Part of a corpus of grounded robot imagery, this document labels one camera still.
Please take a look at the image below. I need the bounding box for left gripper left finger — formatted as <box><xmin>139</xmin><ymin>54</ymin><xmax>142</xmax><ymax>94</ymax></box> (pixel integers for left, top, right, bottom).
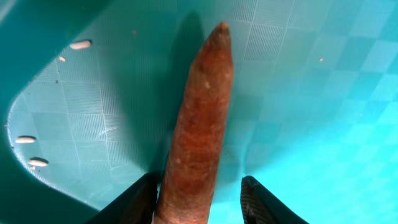
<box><xmin>86</xmin><ymin>173</ymin><xmax>158</xmax><ymax>224</ymax></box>

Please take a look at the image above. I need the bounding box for orange carrot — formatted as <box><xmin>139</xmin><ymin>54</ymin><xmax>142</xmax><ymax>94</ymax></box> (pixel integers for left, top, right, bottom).
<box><xmin>153</xmin><ymin>22</ymin><xmax>234</xmax><ymax>223</ymax></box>

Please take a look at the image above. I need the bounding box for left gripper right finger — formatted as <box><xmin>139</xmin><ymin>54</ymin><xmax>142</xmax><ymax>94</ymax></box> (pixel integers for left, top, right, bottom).
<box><xmin>240</xmin><ymin>175</ymin><xmax>308</xmax><ymax>224</ymax></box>

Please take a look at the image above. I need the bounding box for teal serving tray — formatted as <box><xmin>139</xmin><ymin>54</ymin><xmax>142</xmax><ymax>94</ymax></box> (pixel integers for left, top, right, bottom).
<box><xmin>1</xmin><ymin>0</ymin><xmax>397</xmax><ymax>223</ymax></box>

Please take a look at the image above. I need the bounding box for white rice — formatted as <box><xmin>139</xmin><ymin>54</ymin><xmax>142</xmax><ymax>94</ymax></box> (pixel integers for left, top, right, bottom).
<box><xmin>15</xmin><ymin>40</ymin><xmax>91</xmax><ymax>169</ymax></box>

